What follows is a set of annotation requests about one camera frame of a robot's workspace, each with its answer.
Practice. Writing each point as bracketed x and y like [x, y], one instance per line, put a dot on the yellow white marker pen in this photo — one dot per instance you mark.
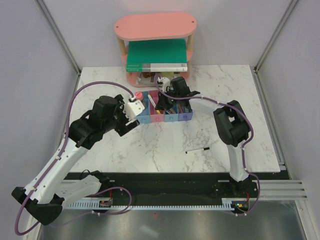
[153, 103]

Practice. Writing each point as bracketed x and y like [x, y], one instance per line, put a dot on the four-compartment pastel organizer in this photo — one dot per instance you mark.
[149, 115]

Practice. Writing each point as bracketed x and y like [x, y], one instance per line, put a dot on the black white marker pen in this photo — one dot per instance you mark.
[197, 150]

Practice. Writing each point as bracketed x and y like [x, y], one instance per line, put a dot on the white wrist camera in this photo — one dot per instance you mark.
[165, 84]
[133, 108]

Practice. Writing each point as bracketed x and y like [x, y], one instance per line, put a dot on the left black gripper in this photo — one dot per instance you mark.
[123, 128]

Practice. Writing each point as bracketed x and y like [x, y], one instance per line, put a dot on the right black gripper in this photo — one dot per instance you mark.
[162, 104]

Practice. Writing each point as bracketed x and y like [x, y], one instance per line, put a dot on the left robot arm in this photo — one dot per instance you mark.
[43, 197]

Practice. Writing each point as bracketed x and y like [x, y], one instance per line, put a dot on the white cable duct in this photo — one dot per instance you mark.
[103, 204]

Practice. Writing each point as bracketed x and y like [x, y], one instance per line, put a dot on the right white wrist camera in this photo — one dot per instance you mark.
[165, 84]

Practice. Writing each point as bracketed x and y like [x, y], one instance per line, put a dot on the pink oval shelf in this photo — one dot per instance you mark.
[155, 26]

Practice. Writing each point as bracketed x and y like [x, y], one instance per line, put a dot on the green book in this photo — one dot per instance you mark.
[161, 55]

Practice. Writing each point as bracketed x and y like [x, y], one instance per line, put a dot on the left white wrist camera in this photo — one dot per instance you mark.
[133, 108]

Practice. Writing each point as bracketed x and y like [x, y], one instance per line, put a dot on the pink crayon bottle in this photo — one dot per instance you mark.
[139, 96]

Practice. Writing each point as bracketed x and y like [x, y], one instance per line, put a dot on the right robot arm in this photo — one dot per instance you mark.
[233, 127]

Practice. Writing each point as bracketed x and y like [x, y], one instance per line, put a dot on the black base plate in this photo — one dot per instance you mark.
[177, 188]

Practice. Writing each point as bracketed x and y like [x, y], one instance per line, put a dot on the spiral notebook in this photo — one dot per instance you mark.
[145, 79]

